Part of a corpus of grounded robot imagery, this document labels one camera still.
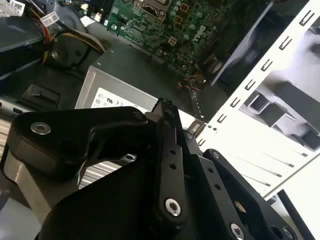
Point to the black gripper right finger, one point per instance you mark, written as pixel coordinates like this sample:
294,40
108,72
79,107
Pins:
225,190

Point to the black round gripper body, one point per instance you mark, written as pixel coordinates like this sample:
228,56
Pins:
112,200

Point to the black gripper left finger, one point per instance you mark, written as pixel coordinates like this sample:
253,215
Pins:
62,140

